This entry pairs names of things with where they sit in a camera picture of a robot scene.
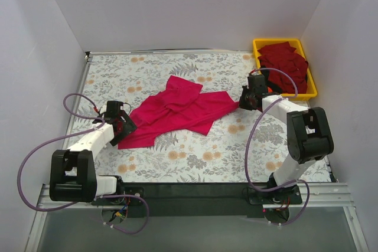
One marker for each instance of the floral patterned table mat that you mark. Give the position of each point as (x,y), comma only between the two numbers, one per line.
(183,156)

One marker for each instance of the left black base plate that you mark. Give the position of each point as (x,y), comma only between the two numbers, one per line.
(123,196)

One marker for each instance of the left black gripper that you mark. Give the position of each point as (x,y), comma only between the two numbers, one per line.
(126,128)

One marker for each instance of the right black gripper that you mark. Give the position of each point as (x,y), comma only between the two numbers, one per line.
(245,98)

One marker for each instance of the dark red t-shirt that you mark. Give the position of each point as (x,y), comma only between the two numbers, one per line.
(282,56)

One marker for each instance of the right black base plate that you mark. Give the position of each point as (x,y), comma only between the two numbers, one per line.
(291,196)

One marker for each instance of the black and orange garment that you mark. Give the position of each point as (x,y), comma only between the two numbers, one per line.
(280,83)

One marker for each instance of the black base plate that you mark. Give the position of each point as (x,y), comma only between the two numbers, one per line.
(291,196)
(123,196)

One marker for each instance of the yellow plastic bin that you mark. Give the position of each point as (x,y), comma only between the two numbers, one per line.
(258,43)

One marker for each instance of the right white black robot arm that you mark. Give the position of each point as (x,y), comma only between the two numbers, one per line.
(308,134)

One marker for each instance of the aluminium frame rail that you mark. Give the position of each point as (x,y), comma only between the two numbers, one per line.
(206,217)

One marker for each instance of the magenta pink t-shirt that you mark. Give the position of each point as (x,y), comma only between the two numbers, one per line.
(181,106)

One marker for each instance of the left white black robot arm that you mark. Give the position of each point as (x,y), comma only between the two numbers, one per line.
(73,177)

